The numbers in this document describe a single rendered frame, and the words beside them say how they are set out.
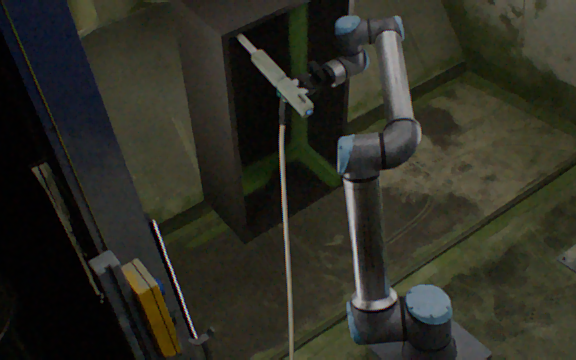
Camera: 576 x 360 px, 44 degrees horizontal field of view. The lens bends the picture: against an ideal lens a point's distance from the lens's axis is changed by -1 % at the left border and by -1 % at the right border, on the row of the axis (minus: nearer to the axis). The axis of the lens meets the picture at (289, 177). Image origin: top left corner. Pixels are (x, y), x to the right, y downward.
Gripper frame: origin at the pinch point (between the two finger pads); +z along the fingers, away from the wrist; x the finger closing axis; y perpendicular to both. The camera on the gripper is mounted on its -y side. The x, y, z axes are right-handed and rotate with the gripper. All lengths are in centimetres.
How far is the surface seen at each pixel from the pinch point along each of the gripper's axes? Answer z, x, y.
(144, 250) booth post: 66, -15, 20
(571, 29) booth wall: -211, -2, 76
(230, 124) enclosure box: 9.3, 17.1, 28.8
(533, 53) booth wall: -213, 11, 108
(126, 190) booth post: 65, -6, -3
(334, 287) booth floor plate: -27, -30, 136
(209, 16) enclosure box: 6.9, 36.4, -10.4
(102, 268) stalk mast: 90, -42, -39
